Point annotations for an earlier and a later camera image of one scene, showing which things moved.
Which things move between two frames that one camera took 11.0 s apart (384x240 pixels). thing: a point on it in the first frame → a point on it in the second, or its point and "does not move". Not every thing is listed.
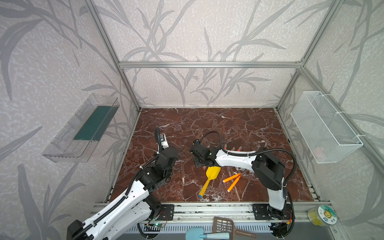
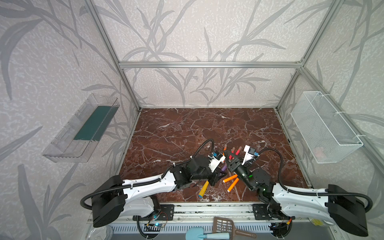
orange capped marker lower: (233, 184) does not move
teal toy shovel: (197, 233) does not move
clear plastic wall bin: (77, 138) does not move
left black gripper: (159, 138) → (214, 172)
